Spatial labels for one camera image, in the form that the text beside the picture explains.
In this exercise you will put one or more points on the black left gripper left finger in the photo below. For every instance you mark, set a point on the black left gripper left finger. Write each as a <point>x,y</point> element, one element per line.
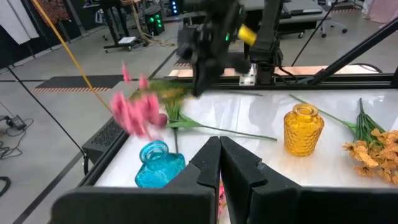
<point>140,208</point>

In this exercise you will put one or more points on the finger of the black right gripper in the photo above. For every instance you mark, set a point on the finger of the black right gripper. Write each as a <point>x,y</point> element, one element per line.
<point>214,73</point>
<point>199,77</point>

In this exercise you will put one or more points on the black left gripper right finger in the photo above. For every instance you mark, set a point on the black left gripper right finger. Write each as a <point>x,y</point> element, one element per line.
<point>311,208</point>

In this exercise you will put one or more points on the pale orange-yellow flower bunch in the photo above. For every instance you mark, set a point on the pale orange-yellow flower bunch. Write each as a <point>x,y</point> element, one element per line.
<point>382,152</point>

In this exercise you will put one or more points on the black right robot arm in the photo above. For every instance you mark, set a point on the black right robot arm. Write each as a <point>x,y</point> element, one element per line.
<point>269,31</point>

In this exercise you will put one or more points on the blue glass vase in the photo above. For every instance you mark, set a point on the blue glass vase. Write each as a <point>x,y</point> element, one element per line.
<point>158,171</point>

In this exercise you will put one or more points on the yellow textured glass vase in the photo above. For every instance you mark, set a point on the yellow textured glass vase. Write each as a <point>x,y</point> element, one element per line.
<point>303,137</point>

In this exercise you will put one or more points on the computer tower green lights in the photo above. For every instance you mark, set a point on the computer tower green lights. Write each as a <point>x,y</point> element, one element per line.
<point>154,21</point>

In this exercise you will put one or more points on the black perforated computer case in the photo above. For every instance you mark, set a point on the black perforated computer case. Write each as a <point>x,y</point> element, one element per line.
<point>105,140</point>

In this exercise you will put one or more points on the grey workbench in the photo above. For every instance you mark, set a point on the grey workbench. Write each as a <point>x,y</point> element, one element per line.
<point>301,12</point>

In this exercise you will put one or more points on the black wheeled cart stand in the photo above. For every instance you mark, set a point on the black wheeled cart stand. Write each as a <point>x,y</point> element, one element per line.
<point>116,21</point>

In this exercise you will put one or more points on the black floor mat striped edge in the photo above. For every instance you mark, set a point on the black floor mat striped edge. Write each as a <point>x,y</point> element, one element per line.
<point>77,81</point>

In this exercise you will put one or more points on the grey office chair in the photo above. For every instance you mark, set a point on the grey office chair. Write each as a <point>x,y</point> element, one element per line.
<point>334,26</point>

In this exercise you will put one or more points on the black power adapter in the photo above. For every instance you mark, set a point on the black power adapter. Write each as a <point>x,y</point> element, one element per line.
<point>17,122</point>

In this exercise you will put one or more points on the red patterned tapestry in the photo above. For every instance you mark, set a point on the red patterned tapestry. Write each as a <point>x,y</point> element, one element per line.
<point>53,11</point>

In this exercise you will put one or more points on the white hanging panel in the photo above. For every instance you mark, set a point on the white hanging panel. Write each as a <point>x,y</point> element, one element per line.
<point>17,18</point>

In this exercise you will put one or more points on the black aluminium table frame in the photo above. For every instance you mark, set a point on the black aluminium table frame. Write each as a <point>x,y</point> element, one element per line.
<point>342,82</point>

